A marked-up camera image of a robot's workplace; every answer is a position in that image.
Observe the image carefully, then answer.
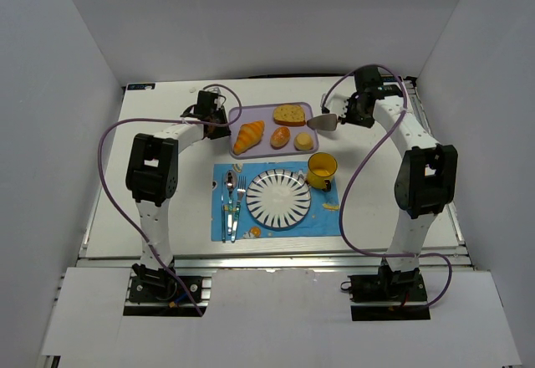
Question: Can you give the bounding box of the metal knife teal handle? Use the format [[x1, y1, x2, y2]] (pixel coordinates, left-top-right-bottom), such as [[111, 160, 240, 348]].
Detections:
[[221, 174, 227, 243]]

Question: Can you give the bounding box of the metal spoon teal handle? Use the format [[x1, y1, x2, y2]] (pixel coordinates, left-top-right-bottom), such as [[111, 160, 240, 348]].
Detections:
[[225, 170, 237, 237]]

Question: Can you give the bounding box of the orange croissant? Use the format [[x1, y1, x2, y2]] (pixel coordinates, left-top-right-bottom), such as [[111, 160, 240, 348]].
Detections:
[[232, 120, 265, 155]]

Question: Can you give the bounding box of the white plate with blue stripes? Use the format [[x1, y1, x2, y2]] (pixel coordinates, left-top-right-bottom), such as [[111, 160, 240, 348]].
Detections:
[[246, 168, 312, 230]]

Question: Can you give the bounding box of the yellow enamel mug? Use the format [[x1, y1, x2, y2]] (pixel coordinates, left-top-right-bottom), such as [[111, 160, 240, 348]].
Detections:
[[306, 152, 338, 192]]

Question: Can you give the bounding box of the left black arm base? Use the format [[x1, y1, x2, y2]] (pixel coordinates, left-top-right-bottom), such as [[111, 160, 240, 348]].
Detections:
[[123, 263, 201, 318]]

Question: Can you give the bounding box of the metal fork teal handle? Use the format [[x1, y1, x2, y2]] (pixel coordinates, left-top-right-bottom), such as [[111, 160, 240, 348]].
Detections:
[[231, 176, 247, 243]]

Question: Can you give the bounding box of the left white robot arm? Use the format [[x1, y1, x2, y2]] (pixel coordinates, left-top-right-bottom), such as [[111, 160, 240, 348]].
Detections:
[[126, 89, 230, 271]]

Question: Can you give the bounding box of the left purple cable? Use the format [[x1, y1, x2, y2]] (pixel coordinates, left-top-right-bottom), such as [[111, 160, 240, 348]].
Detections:
[[97, 84, 243, 317]]

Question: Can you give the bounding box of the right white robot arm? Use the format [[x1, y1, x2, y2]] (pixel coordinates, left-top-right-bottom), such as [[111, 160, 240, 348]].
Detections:
[[342, 64, 458, 289]]

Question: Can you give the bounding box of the toast bread slice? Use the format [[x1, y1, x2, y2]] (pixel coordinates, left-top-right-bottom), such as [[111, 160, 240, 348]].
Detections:
[[273, 104, 306, 126]]

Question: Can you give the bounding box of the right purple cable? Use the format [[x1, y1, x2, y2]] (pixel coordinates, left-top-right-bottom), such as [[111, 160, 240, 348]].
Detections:
[[321, 64, 453, 313]]

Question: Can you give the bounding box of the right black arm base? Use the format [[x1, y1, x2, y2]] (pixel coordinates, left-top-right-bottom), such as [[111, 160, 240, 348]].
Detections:
[[340, 266, 431, 322]]

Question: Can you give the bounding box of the small oval bread roll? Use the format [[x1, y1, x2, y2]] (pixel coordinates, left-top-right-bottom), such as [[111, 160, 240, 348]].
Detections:
[[270, 126, 291, 149]]

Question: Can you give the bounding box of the purple cable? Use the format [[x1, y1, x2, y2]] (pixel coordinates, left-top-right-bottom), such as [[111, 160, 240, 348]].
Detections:
[[97, 84, 243, 317], [321, 64, 453, 313]]

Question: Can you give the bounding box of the round pale bun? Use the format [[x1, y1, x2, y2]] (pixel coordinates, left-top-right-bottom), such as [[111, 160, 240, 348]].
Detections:
[[293, 132, 314, 151]]

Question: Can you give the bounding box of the blue printed placemat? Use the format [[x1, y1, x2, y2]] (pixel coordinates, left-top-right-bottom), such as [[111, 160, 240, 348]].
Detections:
[[211, 161, 340, 242]]

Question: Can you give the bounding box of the metal spatula with wooden handle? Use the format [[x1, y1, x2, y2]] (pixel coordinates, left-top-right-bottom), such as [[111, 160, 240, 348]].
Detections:
[[307, 114, 339, 131]]

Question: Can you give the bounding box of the left blue table label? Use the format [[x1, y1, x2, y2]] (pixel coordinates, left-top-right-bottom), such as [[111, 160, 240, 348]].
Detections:
[[126, 83, 155, 91]]

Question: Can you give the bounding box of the lilac plastic tray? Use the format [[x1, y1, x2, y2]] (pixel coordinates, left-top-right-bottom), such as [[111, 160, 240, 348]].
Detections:
[[229, 104, 319, 160]]

